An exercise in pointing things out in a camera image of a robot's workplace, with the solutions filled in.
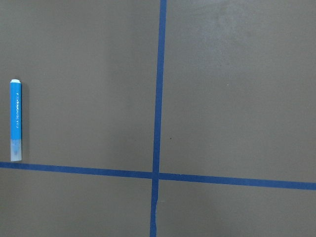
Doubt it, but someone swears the blue highlighter marker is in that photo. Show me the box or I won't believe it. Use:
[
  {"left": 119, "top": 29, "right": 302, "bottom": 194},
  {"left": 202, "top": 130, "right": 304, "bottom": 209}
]
[{"left": 10, "top": 79, "right": 22, "bottom": 162}]

